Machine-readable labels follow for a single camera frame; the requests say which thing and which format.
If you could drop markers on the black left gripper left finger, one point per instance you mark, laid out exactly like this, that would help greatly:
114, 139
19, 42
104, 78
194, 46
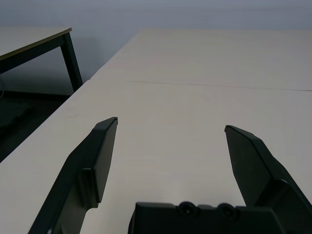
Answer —
80, 165

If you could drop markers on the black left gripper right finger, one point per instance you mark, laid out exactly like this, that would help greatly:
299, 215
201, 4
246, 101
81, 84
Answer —
258, 165

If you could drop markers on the black floor mat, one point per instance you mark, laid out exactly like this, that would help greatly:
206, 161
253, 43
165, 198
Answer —
14, 112

